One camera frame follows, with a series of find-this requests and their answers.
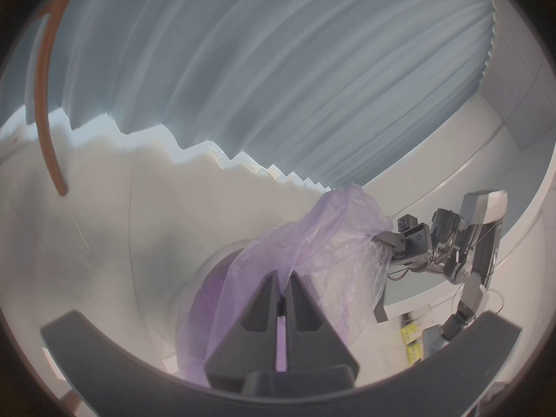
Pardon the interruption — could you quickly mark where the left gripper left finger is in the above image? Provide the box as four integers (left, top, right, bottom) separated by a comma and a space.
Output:
206, 273, 279, 392

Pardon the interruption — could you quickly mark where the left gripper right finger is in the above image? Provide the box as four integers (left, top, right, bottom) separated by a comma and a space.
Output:
286, 273, 361, 384

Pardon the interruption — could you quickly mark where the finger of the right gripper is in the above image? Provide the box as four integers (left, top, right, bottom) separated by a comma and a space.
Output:
372, 231, 407, 252

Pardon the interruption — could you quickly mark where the purple plastic bag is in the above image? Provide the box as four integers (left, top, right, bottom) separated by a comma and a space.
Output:
176, 183, 394, 388

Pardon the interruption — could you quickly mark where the white trash bin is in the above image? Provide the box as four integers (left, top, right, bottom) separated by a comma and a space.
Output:
167, 238, 257, 377

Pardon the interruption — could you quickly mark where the pale blue curtain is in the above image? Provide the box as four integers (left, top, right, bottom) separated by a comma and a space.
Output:
9, 0, 497, 192

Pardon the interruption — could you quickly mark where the white cushioned wooden chair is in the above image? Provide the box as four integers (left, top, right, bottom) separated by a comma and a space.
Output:
26, 0, 90, 197

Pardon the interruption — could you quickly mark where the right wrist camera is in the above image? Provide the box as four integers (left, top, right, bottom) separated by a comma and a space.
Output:
396, 215, 421, 234

